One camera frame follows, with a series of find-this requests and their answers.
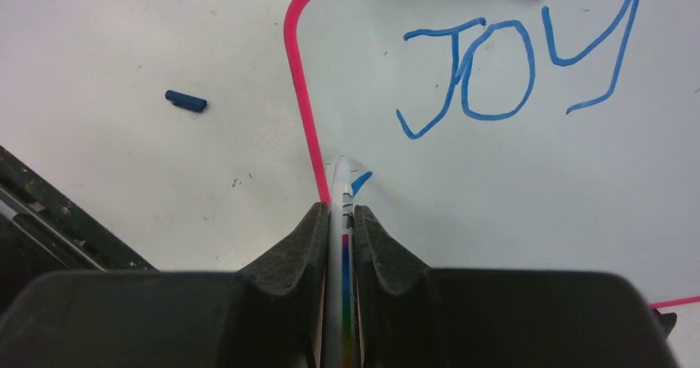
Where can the blue marker cap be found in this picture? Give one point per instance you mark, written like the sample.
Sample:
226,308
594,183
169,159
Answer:
185,101

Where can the black whiteboard foot clip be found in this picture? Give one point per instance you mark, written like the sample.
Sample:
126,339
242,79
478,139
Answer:
667,321

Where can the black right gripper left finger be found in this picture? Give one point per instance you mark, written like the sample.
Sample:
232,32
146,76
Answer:
264,315

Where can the white marker pen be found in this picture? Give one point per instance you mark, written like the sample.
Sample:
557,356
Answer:
340,343

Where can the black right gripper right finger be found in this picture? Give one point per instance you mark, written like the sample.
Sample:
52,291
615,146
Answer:
415,315

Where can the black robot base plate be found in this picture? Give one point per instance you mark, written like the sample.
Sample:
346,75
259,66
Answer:
42,231

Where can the pink framed whiteboard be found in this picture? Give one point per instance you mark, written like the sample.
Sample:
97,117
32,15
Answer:
526,134

